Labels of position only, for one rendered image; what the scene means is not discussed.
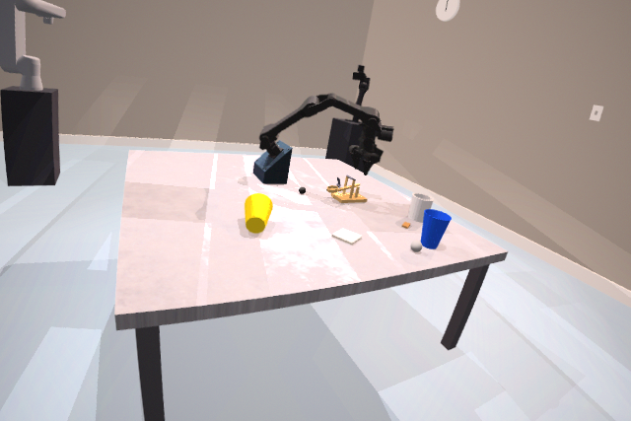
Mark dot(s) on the blue cup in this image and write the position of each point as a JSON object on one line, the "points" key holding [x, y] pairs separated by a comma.
{"points": [[434, 225]]}

